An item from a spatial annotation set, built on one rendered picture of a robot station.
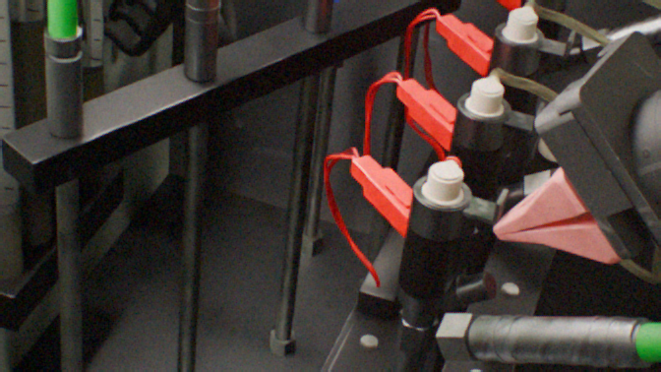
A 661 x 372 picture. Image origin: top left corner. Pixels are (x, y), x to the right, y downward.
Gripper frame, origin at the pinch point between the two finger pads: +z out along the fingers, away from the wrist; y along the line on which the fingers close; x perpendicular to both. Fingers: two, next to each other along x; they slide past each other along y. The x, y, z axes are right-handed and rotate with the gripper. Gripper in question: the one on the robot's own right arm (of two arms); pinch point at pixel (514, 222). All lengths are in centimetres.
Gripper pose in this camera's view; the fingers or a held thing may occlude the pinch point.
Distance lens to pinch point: 63.0
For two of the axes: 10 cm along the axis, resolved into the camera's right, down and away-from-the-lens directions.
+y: -5.6, -8.2, -1.4
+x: -5.4, 4.9, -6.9
